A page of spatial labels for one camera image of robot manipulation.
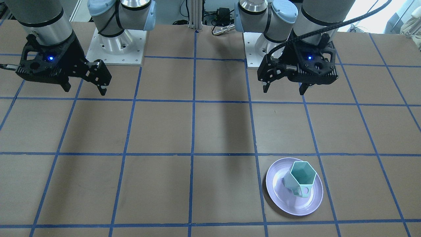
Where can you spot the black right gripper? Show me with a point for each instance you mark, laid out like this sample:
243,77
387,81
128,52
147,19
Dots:
74,54

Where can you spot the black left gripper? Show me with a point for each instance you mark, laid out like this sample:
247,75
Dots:
285,56

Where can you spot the mint green faceted cup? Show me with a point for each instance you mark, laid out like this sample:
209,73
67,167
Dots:
300,178

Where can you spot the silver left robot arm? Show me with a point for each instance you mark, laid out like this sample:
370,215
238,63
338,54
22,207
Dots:
279,20

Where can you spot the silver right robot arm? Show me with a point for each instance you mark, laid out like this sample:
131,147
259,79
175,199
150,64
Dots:
47,20

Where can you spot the lavender round plate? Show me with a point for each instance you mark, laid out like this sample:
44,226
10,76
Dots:
284,197

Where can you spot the silver metal cylinder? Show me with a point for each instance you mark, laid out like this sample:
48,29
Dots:
223,30

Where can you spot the black power adapter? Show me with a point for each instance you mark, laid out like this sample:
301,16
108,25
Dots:
223,17

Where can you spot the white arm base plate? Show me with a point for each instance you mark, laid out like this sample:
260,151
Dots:
256,45
124,50

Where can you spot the aluminium frame post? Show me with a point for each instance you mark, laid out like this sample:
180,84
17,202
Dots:
195,14

